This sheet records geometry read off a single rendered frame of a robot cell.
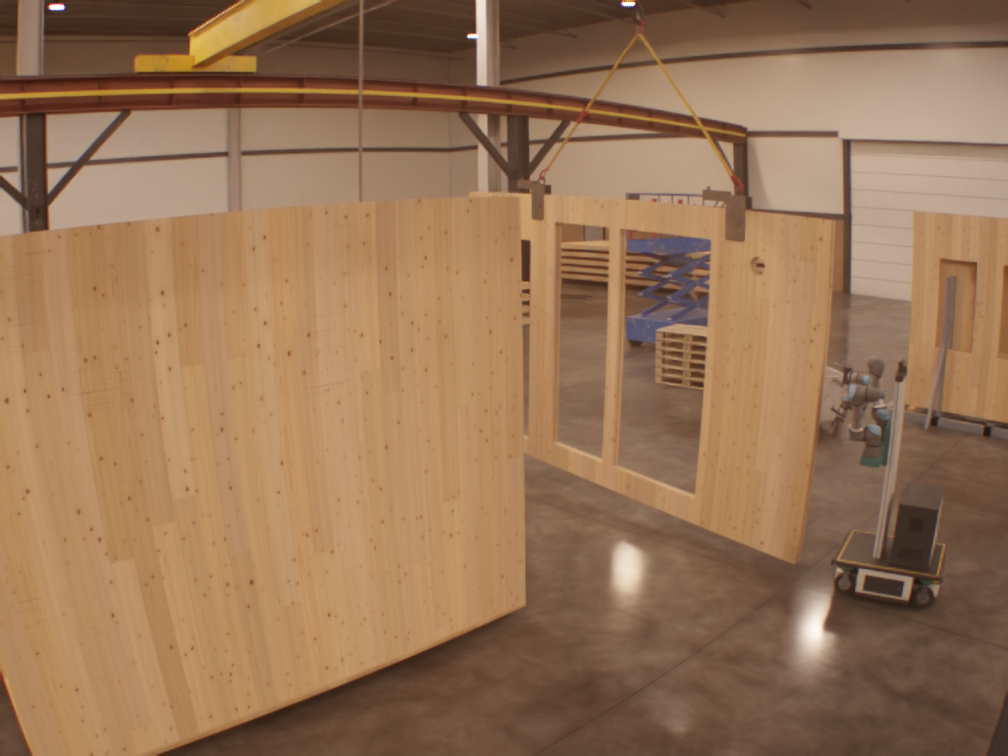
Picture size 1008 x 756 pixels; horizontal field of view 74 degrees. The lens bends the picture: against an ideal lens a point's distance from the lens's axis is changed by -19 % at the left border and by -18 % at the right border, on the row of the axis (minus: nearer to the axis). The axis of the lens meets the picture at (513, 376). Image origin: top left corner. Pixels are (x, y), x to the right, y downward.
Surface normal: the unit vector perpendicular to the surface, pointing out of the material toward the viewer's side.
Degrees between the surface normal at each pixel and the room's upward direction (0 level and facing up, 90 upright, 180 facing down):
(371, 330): 90
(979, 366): 90
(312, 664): 90
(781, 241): 90
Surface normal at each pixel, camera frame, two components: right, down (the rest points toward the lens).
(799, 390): -0.79, 0.15
